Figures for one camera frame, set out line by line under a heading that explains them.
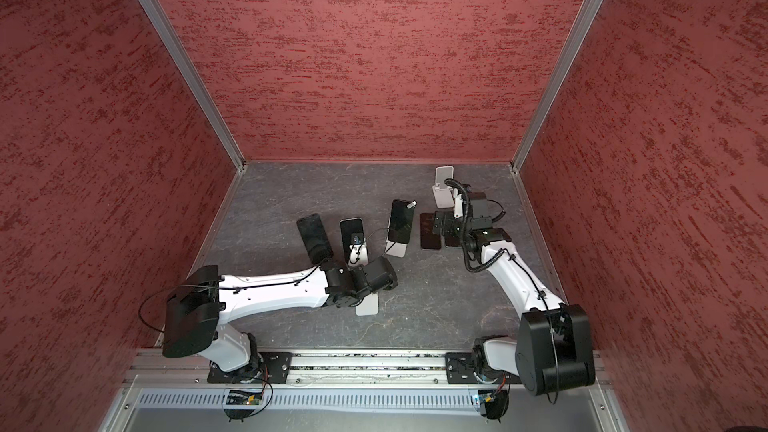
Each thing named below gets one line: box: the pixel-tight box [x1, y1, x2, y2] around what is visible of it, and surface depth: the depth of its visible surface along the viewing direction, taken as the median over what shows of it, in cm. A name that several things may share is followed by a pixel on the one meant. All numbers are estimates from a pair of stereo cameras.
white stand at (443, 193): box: [432, 166, 454, 208], surface depth 109 cm
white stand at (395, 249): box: [384, 240, 407, 258], surface depth 97 cm
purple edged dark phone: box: [420, 212, 441, 249], surface depth 102 cm
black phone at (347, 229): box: [340, 218, 365, 265], surface depth 89 cm
